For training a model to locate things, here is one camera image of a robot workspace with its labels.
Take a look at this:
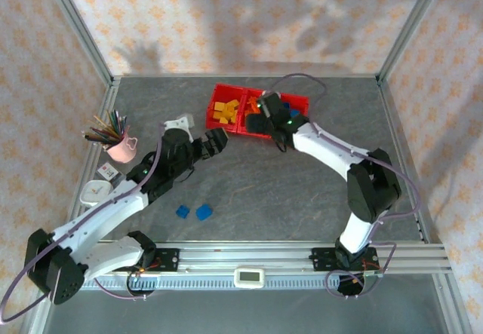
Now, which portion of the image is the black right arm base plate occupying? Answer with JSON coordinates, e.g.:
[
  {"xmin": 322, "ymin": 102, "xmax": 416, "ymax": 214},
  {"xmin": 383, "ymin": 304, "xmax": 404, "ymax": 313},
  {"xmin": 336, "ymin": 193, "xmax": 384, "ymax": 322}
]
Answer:
[{"xmin": 311, "ymin": 247, "xmax": 378, "ymax": 273}]

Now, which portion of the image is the bunch of coloured pencils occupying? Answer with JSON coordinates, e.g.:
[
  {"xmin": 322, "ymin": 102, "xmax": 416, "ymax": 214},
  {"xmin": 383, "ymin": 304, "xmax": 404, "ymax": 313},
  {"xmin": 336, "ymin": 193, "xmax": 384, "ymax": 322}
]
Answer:
[{"xmin": 81, "ymin": 108, "xmax": 129, "ymax": 150}]

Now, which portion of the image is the white digital timer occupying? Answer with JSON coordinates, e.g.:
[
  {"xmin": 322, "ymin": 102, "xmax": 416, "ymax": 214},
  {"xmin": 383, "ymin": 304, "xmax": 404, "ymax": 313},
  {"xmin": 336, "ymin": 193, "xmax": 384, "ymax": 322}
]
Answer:
[{"xmin": 233, "ymin": 268, "xmax": 266, "ymax": 288}]

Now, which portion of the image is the small grey card box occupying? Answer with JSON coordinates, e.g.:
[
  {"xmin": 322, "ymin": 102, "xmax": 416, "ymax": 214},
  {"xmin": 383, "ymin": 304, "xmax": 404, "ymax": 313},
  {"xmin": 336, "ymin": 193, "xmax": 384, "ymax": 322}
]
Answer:
[{"xmin": 96, "ymin": 162, "xmax": 125, "ymax": 184}]

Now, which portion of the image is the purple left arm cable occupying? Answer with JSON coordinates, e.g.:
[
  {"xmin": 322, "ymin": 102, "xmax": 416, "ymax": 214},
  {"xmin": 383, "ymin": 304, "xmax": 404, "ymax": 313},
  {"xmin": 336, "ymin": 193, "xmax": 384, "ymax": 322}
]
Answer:
[{"xmin": 0, "ymin": 137, "xmax": 163, "ymax": 322}]

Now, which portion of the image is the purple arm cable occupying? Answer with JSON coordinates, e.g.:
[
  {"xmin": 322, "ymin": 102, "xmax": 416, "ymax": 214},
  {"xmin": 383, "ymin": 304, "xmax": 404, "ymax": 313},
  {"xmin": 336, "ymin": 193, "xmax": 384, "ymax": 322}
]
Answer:
[
  {"xmin": 269, "ymin": 72, "xmax": 422, "ymax": 299},
  {"xmin": 0, "ymin": 137, "xmax": 163, "ymax": 322}
]

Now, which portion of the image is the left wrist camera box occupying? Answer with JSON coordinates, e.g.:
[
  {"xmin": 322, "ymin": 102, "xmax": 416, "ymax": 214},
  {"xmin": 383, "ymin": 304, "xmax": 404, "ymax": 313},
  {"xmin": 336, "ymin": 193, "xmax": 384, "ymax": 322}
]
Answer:
[{"xmin": 163, "ymin": 113, "xmax": 196, "ymax": 142}]

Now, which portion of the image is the pink cup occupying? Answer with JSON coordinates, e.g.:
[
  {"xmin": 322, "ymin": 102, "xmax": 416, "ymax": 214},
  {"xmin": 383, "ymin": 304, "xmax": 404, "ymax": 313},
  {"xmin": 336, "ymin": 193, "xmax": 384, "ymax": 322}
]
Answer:
[{"xmin": 106, "ymin": 124, "xmax": 137, "ymax": 164}]

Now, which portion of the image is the aluminium frame post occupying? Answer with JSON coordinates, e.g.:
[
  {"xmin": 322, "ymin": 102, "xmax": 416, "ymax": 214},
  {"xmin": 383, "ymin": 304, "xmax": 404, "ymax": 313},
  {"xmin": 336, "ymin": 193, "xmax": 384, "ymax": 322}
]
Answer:
[
  {"xmin": 39, "ymin": 0, "xmax": 116, "ymax": 86},
  {"xmin": 376, "ymin": 0, "xmax": 450, "ymax": 84}
]

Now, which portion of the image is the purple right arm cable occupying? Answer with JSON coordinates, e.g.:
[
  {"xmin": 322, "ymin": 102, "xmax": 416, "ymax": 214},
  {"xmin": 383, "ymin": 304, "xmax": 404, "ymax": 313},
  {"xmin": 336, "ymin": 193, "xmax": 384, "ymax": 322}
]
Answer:
[{"xmin": 269, "ymin": 72, "xmax": 422, "ymax": 299}]

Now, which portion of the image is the aluminium side rail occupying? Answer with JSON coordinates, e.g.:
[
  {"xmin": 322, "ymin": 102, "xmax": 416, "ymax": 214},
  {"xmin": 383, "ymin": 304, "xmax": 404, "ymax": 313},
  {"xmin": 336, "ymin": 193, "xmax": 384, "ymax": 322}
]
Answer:
[
  {"xmin": 60, "ymin": 77, "xmax": 122, "ymax": 244},
  {"xmin": 377, "ymin": 79, "xmax": 442, "ymax": 244}
]

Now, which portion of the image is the aluminium mounting rail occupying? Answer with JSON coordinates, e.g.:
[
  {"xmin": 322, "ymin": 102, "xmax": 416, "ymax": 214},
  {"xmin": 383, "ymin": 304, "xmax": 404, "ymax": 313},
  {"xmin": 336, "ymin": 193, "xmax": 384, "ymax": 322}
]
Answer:
[{"xmin": 75, "ymin": 241, "xmax": 452, "ymax": 274}]

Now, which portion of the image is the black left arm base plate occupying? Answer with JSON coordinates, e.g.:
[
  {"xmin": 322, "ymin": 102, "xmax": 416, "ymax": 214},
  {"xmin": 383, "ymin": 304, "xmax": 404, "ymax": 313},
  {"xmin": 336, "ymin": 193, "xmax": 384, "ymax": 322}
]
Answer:
[{"xmin": 124, "ymin": 247, "xmax": 180, "ymax": 274}]

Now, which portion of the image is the grey slotted cable duct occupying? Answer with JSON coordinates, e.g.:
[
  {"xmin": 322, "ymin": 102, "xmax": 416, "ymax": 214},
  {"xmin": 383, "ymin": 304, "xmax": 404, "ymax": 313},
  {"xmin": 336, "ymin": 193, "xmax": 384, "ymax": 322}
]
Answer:
[{"xmin": 81, "ymin": 273, "xmax": 378, "ymax": 292}]

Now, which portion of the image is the white square clock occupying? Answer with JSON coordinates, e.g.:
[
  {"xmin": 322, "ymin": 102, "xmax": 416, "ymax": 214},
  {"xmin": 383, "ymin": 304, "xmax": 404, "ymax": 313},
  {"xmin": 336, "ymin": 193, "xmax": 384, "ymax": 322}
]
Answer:
[{"xmin": 79, "ymin": 179, "xmax": 114, "ymax": 207}]

